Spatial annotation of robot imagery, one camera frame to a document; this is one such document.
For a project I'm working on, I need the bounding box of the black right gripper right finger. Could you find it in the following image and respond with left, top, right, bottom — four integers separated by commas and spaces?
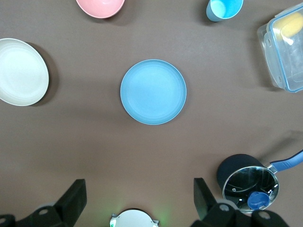
193, 177, 288, 227

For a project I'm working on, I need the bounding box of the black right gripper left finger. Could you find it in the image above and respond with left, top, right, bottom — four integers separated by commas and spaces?
0, 179, 87, 227

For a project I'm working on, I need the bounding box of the blue plate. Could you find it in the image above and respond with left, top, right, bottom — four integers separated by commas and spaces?
120, 59, 187, 125

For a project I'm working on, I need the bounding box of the glass lid with blue knob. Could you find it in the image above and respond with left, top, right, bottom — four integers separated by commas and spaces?
222, 166, 280, 211

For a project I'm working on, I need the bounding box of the beige plate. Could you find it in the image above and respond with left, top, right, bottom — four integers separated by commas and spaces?
0, 38, 50, 106

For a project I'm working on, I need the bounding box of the clear plastic container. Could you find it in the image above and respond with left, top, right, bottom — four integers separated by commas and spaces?
257, 3, 303, 93

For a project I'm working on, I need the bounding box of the pink bowl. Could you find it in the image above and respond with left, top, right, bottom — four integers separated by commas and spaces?
75, 0, 125, 19

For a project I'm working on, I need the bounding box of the yellow round food piece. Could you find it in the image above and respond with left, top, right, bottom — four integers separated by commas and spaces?
272, 13, 303, 38

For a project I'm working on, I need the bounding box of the blue cup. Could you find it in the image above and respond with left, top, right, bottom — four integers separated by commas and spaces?
205, 0, 244, 22

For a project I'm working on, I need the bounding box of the black saucepan with blue handle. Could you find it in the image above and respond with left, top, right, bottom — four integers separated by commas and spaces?
216, 148, 303, 212

